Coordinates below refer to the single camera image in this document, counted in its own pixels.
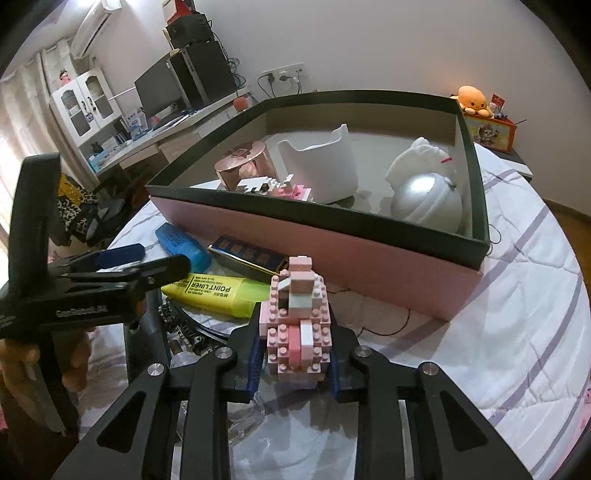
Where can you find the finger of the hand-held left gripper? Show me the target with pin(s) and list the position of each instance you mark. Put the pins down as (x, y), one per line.
(161, 270)
(120, 254)

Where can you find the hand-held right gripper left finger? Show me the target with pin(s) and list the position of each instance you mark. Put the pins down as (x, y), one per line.
(244, 350)

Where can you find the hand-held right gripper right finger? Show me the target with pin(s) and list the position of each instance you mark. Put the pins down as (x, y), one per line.
(339, 360)

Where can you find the blue highlighter pen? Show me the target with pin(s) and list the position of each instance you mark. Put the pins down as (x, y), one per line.
(182, 247)

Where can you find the large pink brick toy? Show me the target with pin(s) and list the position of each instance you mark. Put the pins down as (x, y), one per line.
(295, 332)

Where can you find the yellow highlighter pen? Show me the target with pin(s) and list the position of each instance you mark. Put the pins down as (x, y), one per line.
(217, 293)

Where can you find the clear plastic packet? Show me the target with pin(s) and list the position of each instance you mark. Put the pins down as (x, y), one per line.
(244, 420)

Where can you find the dark blue gold-edged case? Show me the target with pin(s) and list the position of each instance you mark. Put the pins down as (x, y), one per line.
(249, 256)

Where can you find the pink storage box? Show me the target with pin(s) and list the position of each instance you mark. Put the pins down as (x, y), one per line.
(369, 272)

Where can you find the rose gold metal cup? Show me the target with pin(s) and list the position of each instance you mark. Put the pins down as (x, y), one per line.
(244, 166)

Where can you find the small pink white brick toy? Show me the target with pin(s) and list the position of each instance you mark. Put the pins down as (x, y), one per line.
(286, 189)

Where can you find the silver white egg-shaped toy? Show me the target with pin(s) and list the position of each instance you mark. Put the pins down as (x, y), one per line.
(427, 203)

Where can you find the white plastic holder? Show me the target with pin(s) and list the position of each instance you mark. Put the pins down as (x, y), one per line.
(318, 170)

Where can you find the white cat figurine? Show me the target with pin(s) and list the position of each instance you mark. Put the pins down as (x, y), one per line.
(415, 159)

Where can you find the person's left hand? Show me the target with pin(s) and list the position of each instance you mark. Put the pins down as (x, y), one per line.
(76, 360)

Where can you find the black office chair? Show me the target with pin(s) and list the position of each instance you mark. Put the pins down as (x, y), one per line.
(92, 217)

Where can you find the beige curtain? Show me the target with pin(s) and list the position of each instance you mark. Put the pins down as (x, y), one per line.
(23, 138)

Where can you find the white glass-door cabinet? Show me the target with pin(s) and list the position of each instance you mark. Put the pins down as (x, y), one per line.
(83, 106)

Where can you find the blue white packet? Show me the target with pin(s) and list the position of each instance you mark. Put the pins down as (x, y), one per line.
(136, 122)

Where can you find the small pink doll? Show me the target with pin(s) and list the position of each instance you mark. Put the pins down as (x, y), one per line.
(65, 77)

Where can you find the white desk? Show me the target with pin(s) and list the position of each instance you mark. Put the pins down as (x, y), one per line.
(207, 113)

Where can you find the black computer monitor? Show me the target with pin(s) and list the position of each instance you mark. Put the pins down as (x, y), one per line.
(159, 85)

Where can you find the water bottle with orange lid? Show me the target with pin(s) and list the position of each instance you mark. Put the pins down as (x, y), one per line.
(241, 103)

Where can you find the white air conditioner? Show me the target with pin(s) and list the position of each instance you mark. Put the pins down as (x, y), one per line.
(92, 27)

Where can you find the black computer tower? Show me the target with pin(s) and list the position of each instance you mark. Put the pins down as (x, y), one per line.
(207, 74)

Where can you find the black speaker box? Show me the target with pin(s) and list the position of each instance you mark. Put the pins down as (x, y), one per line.
(189, 30)

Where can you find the red desk calendar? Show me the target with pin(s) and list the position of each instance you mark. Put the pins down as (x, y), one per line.
(182, 9)

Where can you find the low white and dark cabinet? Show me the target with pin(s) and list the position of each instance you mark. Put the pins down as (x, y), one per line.
(517, 164)

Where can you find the red printed box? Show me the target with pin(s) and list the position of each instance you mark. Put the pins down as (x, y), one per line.
(489, 134)

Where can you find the orange octopus plush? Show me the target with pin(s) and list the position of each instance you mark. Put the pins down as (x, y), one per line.
(473, 99)

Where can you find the small figurines in red box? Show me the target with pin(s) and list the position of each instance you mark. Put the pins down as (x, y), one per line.
(498, 105)

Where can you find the white wall outlets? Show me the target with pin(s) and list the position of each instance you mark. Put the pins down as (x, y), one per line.
(277, 73)

